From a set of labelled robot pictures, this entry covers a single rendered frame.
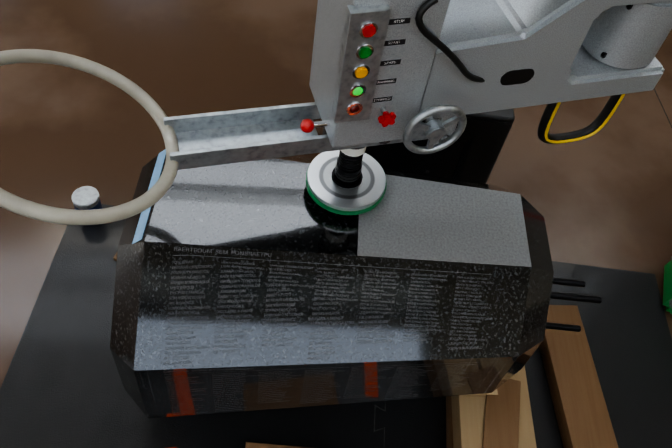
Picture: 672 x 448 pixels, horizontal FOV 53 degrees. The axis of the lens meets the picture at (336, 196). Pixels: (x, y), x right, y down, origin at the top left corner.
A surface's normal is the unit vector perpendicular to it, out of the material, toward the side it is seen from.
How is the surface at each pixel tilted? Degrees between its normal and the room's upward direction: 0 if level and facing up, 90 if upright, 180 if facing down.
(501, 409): 0
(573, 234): 0
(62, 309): 0
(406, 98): 90
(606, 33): 90
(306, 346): 45
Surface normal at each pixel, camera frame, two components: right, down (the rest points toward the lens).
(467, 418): 0.11, -0.62
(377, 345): 0.07, 0.11
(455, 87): 0.27, 0.77
